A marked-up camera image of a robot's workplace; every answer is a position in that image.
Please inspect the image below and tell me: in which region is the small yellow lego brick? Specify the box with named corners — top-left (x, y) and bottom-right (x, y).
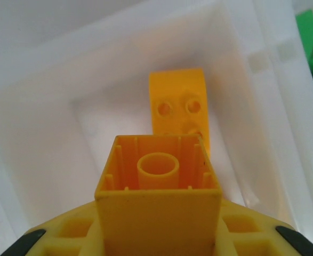
top-left (94, 134), bottom-right (224, 256)

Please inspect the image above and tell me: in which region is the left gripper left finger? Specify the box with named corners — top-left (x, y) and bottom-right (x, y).
top-left (1, 199), bottom-right (105, 256)

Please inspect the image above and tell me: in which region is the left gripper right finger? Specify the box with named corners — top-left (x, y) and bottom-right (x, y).
top-left (213, 199), bottom-right (313, 256)

